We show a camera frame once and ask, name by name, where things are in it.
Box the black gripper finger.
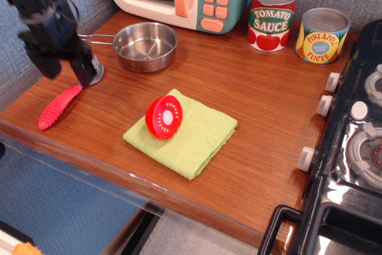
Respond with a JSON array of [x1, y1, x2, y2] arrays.
[[70, 53, 97, 87], [26, 48, 61, 79]]

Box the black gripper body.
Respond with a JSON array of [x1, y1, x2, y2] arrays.
[[19, 0, 93, 64]]

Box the red handled metal spoon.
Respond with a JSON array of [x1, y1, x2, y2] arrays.
[[37, 56, 104, 131]]

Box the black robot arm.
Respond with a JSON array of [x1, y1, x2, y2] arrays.
[[7, 0, 98, 87]]

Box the silver metal pan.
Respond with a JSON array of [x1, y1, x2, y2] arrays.
[[76, 21, 179, 73]]

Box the red toy tomato half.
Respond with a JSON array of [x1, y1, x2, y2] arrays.
[[145, 95, 183, 140]]

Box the green folded cloth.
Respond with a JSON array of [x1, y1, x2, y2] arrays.
[[123, 89, 238, 180]]

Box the orange fuzzy object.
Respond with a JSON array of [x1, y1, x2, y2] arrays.
[[11, 242, 42, 255]]

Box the tomato sauce can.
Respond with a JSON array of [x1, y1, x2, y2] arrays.
[[248, 0, 297, 52]]

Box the pineapple slices can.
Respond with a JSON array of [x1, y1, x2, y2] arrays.
[[295, 7, 351, 64]]

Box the black toy stove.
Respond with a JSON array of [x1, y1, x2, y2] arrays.
[[258, 20, 381, 254]]

